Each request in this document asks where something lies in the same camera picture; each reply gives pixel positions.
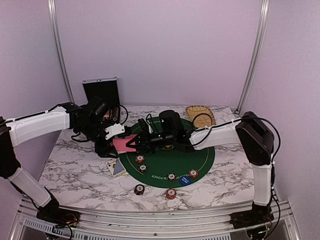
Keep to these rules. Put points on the blue small blind button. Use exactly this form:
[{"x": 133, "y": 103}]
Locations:
[{"x": 185, "y": 180}]

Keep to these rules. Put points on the green round poker mat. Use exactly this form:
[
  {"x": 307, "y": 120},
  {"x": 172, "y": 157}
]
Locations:
[{"x": 169, "y": 160}]

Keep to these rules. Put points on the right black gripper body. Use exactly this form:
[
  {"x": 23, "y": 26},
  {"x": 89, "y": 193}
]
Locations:
[{"x": 149, "y": 143}]

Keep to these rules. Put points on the aluminium poker chip case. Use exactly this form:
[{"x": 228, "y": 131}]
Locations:
[{"x": 105, "y": 89}]

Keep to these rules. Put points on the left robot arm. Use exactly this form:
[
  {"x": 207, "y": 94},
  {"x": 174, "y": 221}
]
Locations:
[{"x": 86, "y": 120}]

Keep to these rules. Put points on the blue gold card box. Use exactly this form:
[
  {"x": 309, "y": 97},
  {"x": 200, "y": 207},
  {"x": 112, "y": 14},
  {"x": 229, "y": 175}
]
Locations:
[{"x": 116, "y": 168}]

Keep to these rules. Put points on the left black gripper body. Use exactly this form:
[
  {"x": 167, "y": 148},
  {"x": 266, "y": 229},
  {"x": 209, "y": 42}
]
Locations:
[{"x": 102, "y": 149}]

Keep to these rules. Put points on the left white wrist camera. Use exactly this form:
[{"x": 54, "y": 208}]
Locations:
[{"x": 114, "y": 130}]

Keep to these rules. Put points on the right aluminium frame post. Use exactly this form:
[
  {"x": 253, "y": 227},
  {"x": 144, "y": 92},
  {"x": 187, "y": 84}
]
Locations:
[{"x": 260, "y": 34}]

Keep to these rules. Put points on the red poker chip stack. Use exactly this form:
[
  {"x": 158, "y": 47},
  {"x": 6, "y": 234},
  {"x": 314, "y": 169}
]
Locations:
[{"x": 171, "y": 193}]

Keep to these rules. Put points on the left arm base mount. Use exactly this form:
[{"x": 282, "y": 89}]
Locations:
[{"x": 65, "y": 218}]

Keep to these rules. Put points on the front aluminium rail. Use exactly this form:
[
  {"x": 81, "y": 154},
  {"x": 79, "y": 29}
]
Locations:
[{"x": 211, "y": 223}]

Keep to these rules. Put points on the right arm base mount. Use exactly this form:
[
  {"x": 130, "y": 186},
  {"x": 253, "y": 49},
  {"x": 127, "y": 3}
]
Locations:
[{"x": 249, "y": 218}]

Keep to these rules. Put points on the woven bamboo tray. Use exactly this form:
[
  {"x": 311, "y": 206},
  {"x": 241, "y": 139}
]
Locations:
[{"x": 201, "y": 116}]

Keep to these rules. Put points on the dark poker chip stack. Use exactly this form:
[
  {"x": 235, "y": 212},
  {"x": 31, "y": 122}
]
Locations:
[{"x": 139, "y": 189}]

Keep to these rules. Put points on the aluminium frame post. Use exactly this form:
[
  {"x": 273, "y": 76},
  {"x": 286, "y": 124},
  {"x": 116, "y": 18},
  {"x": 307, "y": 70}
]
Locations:
[
  {"x": 260, "y": 34},
  {"x": 59, "y": 49}
]

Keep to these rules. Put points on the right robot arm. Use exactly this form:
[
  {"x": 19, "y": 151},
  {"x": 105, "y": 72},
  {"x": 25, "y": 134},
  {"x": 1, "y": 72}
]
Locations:
[{"x": 251, "y": 133}]

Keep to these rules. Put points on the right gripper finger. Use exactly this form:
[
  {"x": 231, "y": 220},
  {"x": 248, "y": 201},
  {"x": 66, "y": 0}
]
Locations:
[
  {"x": 132, "y": 143},
  {"x": 132, "y": 148}
]

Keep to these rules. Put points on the left aluminium frame post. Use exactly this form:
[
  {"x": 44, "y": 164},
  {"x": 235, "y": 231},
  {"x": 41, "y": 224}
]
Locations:
[{"x": 59, "y": 49}]

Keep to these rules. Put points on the right chip row in case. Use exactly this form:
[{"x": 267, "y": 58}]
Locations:
[{"x": 115, "y": 115}]

